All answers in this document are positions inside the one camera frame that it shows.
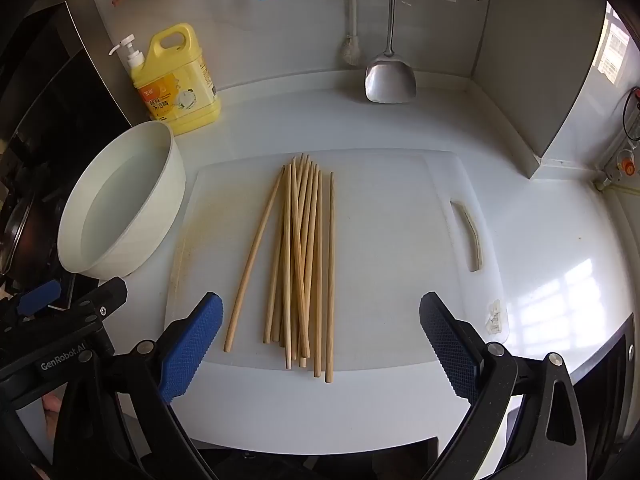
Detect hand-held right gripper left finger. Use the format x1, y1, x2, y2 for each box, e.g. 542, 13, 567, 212
54, 291, 224, 480

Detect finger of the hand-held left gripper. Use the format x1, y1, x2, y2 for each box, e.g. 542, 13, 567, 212
64, 276, 129, 321
9, 279, 64, 314

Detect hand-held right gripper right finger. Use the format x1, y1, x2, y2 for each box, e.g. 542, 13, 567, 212
419, 291, 590, 480

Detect white plastic bowl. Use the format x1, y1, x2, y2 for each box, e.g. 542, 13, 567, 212
56, 121, 187, 281

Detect pile of wooden chopsticks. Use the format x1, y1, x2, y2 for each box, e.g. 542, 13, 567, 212
223, 154, 335, 385

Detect person's left hand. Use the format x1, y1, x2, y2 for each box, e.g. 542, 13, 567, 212
41, 394, 63, 442

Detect white food scraps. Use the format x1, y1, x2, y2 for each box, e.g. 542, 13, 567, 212
485, 299, 504, 334

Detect dark cooking pot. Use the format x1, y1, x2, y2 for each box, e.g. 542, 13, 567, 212
0, 199, 37, 277

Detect white plastic cutting board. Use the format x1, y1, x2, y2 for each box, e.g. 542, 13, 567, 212
164, 149, 511, 456

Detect black gas stove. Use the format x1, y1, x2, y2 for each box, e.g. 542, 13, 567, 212
0, 2, 132, 311

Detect yellow dish soap bottle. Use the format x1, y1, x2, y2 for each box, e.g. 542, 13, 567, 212
109, 23, 222, 136

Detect wall socket with red switch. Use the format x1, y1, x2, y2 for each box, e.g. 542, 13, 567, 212
596, 144, 640, 192

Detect black cable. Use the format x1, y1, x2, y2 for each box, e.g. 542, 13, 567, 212
622, 87, 640, 142

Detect white long-handled brush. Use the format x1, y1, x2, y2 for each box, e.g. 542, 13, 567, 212
341, 0, 362, 66

